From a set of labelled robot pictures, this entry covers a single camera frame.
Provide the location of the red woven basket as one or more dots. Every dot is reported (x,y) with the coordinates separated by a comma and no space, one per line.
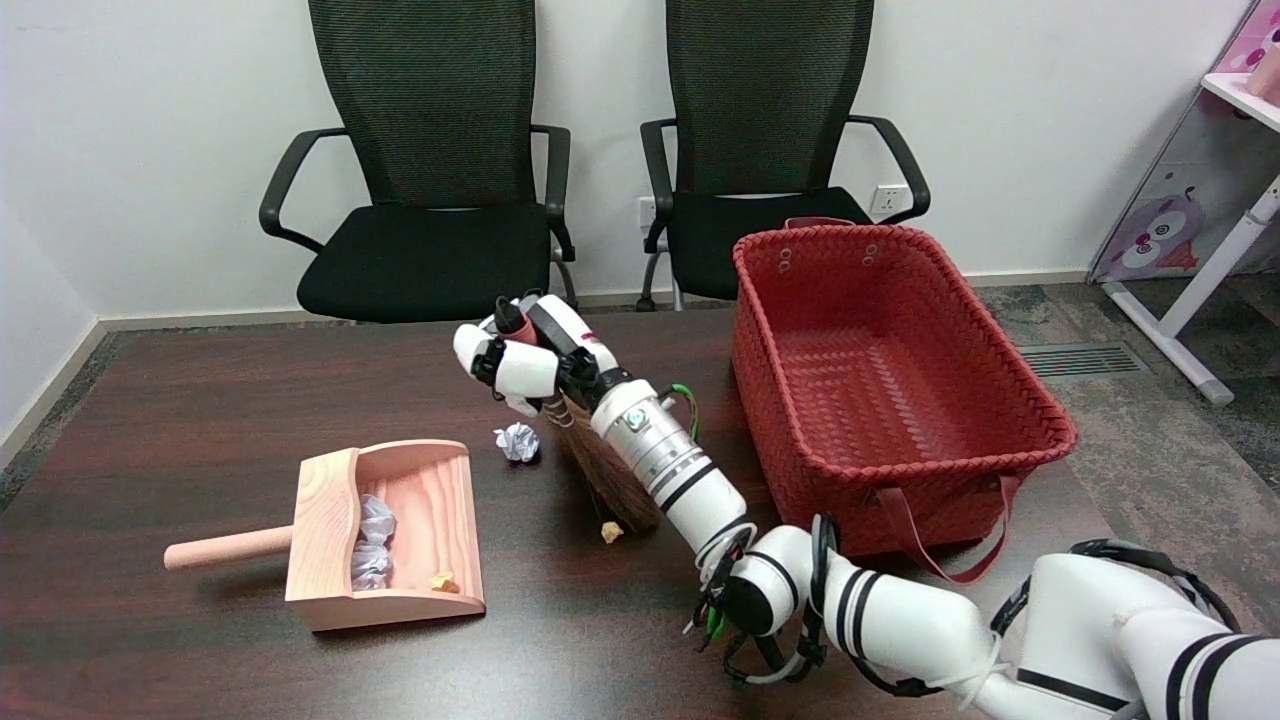
(880,380)

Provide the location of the white metal desk leg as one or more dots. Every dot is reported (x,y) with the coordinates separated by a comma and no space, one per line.
(1200,290)

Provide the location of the grey floor vent grille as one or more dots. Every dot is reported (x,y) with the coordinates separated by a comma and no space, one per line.
(1085,360)

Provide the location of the pink owl print cabinet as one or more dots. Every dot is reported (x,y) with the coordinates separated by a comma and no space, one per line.
(1160,230)

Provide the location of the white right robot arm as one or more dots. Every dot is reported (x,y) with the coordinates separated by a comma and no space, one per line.
(690,480)

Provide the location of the pink cup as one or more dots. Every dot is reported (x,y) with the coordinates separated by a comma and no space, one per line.
(1268,75)

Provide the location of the orange paper ball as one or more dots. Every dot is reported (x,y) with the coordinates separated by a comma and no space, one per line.
(441,581)
(612,532)

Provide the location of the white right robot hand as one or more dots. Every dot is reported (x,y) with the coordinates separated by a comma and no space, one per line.
(525,370)

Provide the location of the brown straw whisk broom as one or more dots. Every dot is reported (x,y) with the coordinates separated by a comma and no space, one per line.
(610,485)

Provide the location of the black mesh office chair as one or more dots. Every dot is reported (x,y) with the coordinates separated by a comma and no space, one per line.
(430,260)
(770,100)

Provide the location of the white wall socket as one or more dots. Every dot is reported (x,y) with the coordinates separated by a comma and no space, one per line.
(887,199)
(645,208)

